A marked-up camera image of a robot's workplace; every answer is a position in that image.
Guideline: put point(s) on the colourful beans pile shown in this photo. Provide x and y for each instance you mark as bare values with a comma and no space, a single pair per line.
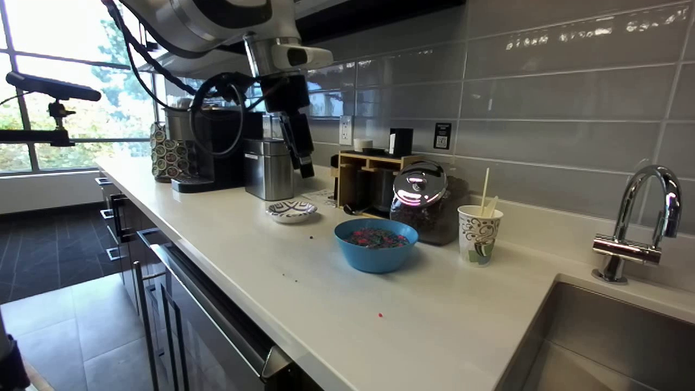
376,237

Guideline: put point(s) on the blue plastic bowl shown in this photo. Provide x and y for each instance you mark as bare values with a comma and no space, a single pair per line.
376,258

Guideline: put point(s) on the white wall outlet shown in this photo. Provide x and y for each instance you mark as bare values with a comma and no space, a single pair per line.
346,131

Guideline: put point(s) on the glass jar with steel lid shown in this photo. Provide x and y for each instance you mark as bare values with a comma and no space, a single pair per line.
424,208

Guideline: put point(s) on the wooden stir stick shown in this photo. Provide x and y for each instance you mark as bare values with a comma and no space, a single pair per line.
486,189

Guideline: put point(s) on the patterned canister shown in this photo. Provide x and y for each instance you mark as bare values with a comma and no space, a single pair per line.
168,154

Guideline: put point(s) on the chrome faucet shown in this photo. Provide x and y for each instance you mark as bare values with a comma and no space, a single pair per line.
638,246

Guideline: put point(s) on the black device with white label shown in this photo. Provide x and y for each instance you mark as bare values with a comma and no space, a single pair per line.
401,143

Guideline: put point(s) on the small white cup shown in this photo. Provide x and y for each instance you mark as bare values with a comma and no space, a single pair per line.
364,144

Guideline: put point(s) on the wooden coffee rack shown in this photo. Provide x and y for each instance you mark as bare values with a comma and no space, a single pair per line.
365,181

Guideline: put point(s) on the floral paper cup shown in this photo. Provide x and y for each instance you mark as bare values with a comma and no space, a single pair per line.
479,236

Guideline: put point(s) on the black coffee machine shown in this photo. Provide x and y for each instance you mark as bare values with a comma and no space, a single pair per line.
217,170

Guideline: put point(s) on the window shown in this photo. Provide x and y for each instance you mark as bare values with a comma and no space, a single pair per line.
72,45

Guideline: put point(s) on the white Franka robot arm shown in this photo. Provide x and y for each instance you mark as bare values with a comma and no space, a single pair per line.
209,24

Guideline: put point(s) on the blue patterned paper bowl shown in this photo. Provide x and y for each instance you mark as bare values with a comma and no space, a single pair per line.
292,212

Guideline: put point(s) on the dark wall outlet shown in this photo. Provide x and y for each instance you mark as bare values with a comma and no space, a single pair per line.
441,135

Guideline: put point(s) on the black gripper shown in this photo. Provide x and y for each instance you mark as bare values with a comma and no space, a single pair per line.
286,99

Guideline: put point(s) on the stainless steel bin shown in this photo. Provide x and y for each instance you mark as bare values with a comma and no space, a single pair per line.
269,175

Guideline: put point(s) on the stainless steel sink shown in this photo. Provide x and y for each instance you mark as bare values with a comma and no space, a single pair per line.
610,349

